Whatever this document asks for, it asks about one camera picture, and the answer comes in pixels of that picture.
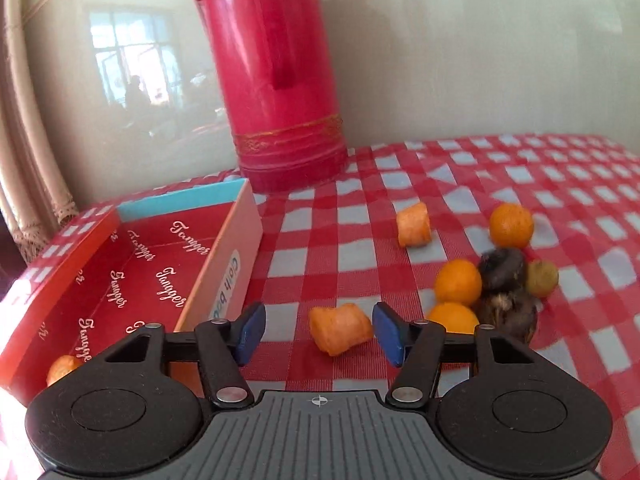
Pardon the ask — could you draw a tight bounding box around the small yellow-green fruit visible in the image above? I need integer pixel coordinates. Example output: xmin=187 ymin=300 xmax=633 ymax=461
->
xmin=525 ymin=259 xmax=559 ymax=298

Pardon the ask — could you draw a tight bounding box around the red lined cardboard box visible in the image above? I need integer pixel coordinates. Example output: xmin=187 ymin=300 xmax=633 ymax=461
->
xmin=1 ymin=179 xmax=262 ymax=404

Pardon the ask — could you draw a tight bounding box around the red checkered tablecloth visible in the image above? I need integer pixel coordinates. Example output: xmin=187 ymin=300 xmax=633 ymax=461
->
xmin=0 ymin=133 xmax=640 ymax=480

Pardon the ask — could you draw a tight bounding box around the round orange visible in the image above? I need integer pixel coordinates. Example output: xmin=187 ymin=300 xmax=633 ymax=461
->
xmin=47 ymin=354 xmax=84 ymax=387
xmin=434 ymin=259 xmax=483 ymax=307
xmin=425 ymin=302 xmax=480 ymax=335
xmin=489 ymin=203 xmax=535 ymax=249

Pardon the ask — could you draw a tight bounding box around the orange fruit piece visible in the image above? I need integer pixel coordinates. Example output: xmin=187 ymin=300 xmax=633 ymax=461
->
xmin=308 ymin=304 xmax=374 ymax=356
xmin=396 ymin=202 xmax=432 ymax=248

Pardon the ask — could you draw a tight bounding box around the red thermos flask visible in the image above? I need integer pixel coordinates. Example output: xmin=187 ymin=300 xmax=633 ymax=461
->
xmin=195 ymin=0 xmax=347 ymax=194

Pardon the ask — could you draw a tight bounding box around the beige lace curtain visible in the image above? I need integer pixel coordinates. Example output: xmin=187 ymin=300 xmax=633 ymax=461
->
xmin=1 ymin=0 xmax=78 ymax=263

